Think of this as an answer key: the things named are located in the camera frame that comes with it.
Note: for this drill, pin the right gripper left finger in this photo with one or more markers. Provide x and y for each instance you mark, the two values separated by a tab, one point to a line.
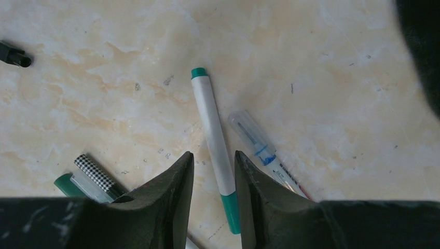
154	215

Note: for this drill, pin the black pen cap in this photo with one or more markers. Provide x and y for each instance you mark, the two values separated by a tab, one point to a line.
14	56

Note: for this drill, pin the checkered black white pen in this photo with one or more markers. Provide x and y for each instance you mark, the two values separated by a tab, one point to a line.
95	182

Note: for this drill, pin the dark green pen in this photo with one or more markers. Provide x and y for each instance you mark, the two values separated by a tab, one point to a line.
74	187

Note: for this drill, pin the white marker green cap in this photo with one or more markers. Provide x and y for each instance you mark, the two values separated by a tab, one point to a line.
214	137

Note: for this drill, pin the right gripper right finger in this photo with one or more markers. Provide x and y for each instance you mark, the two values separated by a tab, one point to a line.
271	216

